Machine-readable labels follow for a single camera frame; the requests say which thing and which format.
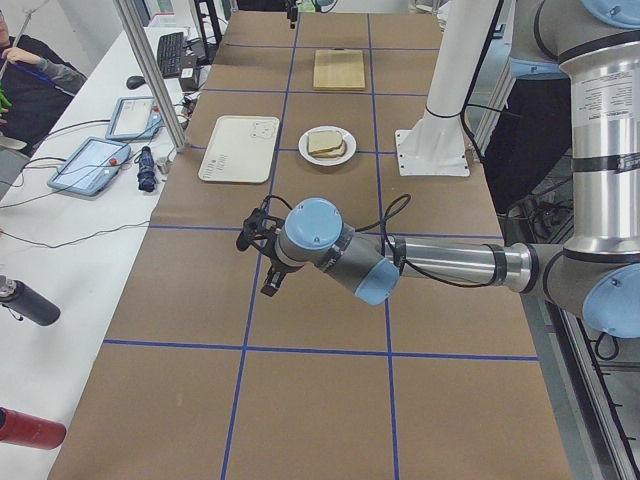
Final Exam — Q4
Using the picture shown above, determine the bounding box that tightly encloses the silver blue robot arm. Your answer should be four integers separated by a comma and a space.
237, 1, 639, 338
284, 0, 338, 29

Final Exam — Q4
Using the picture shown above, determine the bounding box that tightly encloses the blue teach pendant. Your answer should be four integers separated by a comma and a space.
47, 137, 131, 197
105, 97, 163, 141

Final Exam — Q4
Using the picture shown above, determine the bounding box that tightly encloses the cream bear tray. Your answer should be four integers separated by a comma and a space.
198, 115, 280, 184

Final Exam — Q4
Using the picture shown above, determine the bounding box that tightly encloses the black bottle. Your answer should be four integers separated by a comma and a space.
1, 275, 61, 326

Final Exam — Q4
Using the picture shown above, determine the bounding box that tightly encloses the seated person in black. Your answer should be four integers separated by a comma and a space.
1, 21, 86, 156

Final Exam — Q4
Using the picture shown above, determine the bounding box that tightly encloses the folded dark blue umbrella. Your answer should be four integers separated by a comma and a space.
137, 146, 157, 193

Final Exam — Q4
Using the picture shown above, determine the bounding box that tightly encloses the far blue teach pendant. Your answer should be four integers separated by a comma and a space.
105, 97, 163, 141

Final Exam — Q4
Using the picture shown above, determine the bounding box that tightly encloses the white round plate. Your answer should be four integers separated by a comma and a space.
298, 126, 357, 167

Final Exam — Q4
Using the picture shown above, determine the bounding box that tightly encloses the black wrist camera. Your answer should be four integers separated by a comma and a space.
236, 208, 284, 257

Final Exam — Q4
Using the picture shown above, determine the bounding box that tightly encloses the small silver metal cylinder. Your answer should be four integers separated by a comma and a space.
156, 157, 171, 175

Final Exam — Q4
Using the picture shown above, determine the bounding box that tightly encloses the white pedestal column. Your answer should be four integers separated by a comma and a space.
395, 0, 503, 177

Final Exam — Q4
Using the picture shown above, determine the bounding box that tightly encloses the wooden cutting board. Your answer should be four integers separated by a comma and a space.
313, 49, 366, 91

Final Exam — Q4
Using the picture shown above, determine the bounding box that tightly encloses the near blue teach pendant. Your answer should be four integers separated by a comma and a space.
47, 137, 131, 197

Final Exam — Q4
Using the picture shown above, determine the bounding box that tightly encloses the black keyboard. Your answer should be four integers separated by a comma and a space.
156, 32, 185, 78

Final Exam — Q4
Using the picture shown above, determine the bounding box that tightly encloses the white bread slice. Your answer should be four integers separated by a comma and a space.
307, 130, 344, 155

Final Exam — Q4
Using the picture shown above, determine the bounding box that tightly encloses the black camera cable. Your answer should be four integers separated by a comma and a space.
259, 193, 501, 288

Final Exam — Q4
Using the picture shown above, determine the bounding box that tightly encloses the black power strip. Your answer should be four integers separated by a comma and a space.
175, 96, 197, 129

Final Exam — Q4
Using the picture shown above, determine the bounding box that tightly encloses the red bottle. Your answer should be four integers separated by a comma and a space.
1, 407, 67, 450

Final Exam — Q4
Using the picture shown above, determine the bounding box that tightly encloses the aluminium frame post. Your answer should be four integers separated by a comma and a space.
114, 0, 187, 153

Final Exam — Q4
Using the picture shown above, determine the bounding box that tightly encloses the black computer mouse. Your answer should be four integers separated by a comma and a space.
126, 75, 146, 90

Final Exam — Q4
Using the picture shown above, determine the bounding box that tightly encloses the toast with fried egg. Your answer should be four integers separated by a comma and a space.
311, 143, 347, 159

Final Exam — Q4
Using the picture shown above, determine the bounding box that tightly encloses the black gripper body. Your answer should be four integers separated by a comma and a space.
263, 230, 304, 285
284, 0, 298, 15

